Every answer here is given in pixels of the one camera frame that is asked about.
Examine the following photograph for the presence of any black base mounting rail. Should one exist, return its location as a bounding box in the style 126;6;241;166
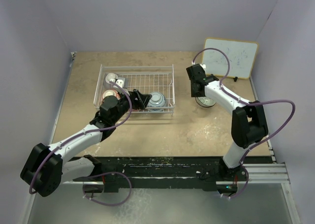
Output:
75;155;249;193

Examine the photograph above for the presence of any grey striped bowl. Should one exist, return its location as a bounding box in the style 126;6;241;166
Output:
103;73;118;90

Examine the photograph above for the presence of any aluminium extrusion frame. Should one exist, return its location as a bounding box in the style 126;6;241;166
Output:
60;157;288;184

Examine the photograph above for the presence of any blue floral bowl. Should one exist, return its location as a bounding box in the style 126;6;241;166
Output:
147;92;166;112

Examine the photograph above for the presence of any teal dash pattern bowl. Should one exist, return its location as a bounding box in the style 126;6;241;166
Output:
195;96;216;108

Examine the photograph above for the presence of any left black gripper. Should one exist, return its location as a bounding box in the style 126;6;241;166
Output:
112;88;151;124

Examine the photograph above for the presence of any red flower pattern bowl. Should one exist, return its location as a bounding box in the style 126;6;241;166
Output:
101;90;120;106

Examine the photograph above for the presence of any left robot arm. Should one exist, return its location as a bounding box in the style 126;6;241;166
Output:
20;89;152;197

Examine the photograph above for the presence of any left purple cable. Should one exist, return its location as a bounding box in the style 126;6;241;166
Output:
29;80;133;206

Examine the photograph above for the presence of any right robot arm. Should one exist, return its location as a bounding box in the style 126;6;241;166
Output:
186;64;269;180

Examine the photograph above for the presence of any white wire dish rack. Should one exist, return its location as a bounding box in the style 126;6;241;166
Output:
93;64;176;118

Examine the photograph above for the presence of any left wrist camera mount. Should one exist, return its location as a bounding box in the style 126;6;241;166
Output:
109;77;128;89

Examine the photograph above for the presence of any yellow framed whiteboard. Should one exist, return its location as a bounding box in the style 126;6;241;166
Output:
201;38;259;79

